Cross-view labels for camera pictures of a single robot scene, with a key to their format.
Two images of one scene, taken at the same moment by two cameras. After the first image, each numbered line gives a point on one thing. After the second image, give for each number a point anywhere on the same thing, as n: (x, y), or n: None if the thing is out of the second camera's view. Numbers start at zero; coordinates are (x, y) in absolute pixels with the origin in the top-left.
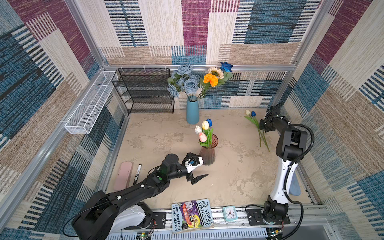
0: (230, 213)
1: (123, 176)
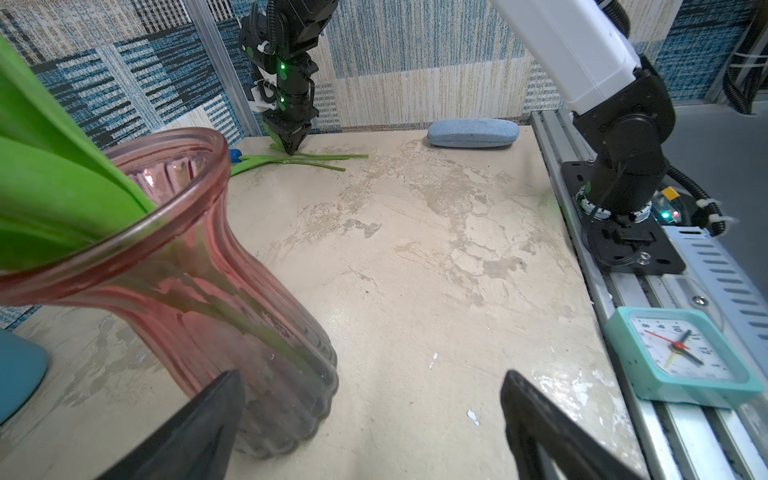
0: (683, 357)
1: None
